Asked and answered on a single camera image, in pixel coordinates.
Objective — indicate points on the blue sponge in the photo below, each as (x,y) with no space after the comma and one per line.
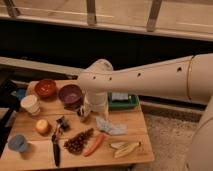
(119,96)

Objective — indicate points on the light blue cloth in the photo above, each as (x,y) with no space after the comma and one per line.
(109,128)

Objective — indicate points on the blue cup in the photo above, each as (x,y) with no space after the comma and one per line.
(18,143)

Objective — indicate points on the small glass jar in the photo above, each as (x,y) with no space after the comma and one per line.
(82,114)

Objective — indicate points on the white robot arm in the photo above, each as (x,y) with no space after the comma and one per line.
(188,79)

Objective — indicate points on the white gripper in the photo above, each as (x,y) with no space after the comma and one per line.
(96,105)

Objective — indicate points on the red bowl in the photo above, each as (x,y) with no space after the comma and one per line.
(45,88)

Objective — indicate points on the yellow apple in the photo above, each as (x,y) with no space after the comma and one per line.
(42,126)

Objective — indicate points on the white cup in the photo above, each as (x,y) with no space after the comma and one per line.
(31,104)

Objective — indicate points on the blue object at table edge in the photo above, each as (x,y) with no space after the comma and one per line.
(20,93)

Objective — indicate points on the green plastic tray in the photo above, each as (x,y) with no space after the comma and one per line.
(131,103)

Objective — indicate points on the orange carrot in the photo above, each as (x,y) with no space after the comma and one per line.
(99,139)

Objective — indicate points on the yellow banana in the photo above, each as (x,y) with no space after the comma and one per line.
(124,148)

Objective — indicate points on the purple bowl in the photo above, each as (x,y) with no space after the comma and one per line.
(70,94)

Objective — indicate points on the bunch of brown grapes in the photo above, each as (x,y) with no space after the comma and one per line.
(76,144)

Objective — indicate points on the small dark toy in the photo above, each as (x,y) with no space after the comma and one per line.
(63,123)

